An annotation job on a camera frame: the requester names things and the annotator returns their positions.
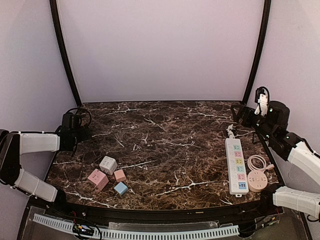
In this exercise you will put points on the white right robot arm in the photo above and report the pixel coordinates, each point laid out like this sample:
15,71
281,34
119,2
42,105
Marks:
272,127

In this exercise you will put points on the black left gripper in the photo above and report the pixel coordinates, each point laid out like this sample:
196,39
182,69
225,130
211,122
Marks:
75,136

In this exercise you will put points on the small pink charger plug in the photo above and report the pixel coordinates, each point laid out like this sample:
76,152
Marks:
119,175

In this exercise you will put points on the white cube socket adapter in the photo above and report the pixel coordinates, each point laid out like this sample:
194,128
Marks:
108,165

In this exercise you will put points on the small blue charger plug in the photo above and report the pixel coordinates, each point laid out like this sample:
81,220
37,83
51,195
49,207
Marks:
121,188

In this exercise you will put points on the round pink socket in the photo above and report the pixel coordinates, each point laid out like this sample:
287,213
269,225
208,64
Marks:
257,181

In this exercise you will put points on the white slotted cable duct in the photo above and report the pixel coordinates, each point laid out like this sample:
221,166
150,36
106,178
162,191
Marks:
128,231

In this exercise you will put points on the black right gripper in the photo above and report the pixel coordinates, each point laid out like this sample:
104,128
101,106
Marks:
244,114

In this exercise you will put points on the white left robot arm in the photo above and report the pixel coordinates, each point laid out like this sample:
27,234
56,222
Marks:
16,143

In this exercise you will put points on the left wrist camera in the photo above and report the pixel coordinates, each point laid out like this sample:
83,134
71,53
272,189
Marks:
71,121

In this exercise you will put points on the pink cube socket adapter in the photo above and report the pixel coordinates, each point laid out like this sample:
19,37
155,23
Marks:
98,178

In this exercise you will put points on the small circuit board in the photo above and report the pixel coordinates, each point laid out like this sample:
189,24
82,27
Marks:
83,230

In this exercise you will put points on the white multicolour power strip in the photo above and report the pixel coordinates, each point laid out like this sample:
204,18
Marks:
237,174

